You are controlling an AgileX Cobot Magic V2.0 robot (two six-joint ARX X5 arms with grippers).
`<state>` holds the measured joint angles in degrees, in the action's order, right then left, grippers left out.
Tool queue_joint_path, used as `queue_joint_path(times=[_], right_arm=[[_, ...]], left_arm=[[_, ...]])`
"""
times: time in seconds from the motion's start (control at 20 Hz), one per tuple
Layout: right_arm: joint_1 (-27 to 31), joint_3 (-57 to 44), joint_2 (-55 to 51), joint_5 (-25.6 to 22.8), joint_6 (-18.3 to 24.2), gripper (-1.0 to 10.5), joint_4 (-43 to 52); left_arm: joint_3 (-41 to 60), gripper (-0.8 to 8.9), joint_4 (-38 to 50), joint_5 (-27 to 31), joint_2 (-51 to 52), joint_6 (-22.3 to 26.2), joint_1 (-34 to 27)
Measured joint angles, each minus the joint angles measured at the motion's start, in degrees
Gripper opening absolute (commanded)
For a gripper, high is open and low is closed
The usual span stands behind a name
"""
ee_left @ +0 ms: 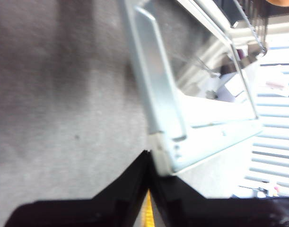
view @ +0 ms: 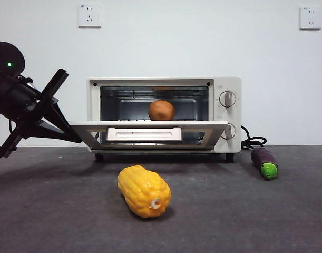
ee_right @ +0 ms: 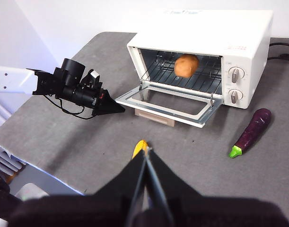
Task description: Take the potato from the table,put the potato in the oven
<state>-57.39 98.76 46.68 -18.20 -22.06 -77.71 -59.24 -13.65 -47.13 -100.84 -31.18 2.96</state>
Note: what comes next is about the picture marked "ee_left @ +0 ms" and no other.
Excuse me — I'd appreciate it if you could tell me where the oven door with beige handle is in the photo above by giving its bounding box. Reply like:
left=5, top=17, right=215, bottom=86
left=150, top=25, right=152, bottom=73
left=124, top=0, right=263, bottom=177

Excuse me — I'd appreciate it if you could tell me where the yellow toy corn cob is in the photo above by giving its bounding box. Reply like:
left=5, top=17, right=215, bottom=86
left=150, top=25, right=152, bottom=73
left=140, top=189, right=156, bottom=227

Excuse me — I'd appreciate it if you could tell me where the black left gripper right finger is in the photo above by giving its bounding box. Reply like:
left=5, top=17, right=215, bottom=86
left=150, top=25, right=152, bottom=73
left=149, top=162, right=289, bottom=227

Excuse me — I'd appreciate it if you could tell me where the white toaster oven body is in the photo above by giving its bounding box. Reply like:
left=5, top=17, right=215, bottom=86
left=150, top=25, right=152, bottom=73
left=189, top=0, right=289, bottom=199

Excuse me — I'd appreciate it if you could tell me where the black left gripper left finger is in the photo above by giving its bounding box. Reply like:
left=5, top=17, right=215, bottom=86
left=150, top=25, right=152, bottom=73
left=4, top=150, right=149, bottom=227

